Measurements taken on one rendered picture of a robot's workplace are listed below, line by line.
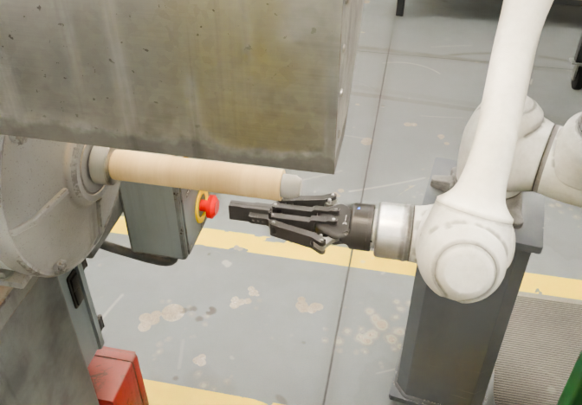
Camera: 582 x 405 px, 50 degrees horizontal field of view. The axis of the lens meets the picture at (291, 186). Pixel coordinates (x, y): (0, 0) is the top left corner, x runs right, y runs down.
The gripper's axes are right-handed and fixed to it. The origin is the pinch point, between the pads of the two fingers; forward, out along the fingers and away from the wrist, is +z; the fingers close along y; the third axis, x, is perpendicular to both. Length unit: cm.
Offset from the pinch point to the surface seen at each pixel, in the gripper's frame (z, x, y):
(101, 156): 7.1, 29.5, -28.2
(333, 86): -18, 48, -42
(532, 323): -74, -97, 74
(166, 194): 10.5, 8.3, -8.0
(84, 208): 9.7, 23.3, -29.7
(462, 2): -56, -98, 366
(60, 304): 25.6, -6.9, -19.3
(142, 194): 14.5, 7.7, -8.0
